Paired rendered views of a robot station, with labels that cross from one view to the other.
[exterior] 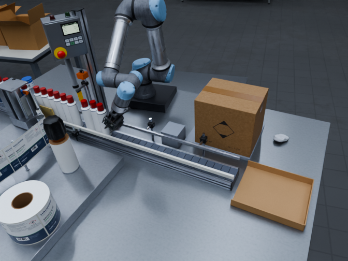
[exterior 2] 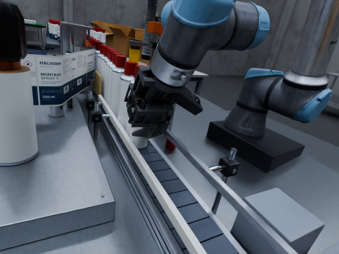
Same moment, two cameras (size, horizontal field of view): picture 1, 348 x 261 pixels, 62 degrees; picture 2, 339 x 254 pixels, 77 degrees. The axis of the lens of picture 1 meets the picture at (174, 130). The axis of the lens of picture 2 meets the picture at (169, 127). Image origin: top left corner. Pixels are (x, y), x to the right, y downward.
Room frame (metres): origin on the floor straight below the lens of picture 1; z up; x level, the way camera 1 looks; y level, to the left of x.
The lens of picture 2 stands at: (0.85, 0.06, 1.18)
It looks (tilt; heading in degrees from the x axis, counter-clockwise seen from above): 24 degrees down; 28
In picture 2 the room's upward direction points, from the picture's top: 10 degrees clockwise
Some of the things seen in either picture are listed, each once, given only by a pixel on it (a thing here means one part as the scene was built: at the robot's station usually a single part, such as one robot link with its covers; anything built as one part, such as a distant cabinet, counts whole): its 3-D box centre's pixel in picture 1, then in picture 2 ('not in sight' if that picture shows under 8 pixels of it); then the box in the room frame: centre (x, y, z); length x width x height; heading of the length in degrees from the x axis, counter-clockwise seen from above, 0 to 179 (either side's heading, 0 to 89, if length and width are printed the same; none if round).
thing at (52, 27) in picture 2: not in sight; (75, 33); (2.64, 2.54, 0.98); 0.57 x 0.46 x 0.21; 150
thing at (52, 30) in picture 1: (65, 37); not in sight; (1.44, 0.50, 1.38); 0.17 x 0.10 x 0.19; 115
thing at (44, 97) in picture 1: (48, 103); (107, 73); (1.47, 0.73, 0.98); 0.05 x 0.05 x 0.20
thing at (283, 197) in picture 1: (272, 191); not in sight; (0.81, -0.41, 0.85); 0.30 x 0.26 x 0.04; 60
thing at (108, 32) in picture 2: not in sight; (114, 37); (3.37, 2.64, 0.97); 0.46 x 0.44 x 0.37; 75
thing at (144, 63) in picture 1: (143, 70); (261, 87); (1.67, 0.17, 1.05); 0.13 x 0.12 x 0.14; 70
